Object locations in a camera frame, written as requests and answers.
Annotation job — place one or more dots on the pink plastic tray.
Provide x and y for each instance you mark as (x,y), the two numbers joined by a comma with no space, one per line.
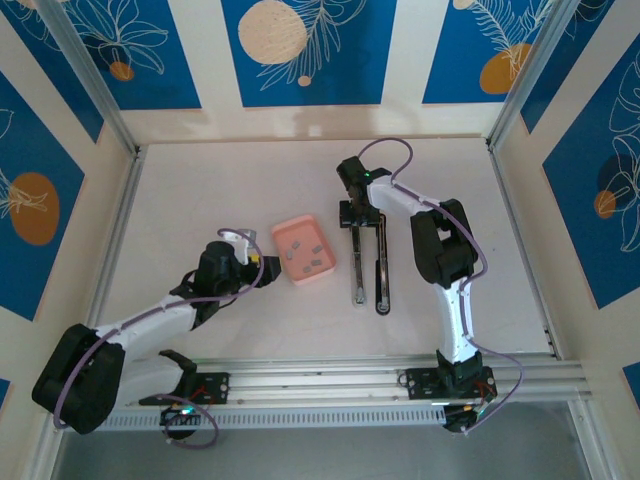
(300,232)

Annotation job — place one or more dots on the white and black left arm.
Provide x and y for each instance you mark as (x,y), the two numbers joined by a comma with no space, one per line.
(145,320)

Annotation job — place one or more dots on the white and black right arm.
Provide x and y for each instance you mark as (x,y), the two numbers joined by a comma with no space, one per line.
(452,320)

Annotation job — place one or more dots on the black controller board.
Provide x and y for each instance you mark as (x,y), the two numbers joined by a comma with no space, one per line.
(465,417)
(177,417)

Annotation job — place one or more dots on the aluminium side rail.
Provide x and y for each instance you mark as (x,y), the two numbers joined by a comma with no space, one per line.
(120,230)
(520,240)

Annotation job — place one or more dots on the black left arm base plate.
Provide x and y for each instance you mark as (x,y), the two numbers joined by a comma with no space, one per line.
(215,387)

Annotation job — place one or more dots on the aluminium double rail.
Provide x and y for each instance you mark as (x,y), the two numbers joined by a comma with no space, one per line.
(325,380)

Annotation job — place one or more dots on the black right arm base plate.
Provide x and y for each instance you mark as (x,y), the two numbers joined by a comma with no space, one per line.
(420,382)

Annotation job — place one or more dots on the aluminium frame post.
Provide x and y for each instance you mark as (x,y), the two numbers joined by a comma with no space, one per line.
(95,85)
(525,85)

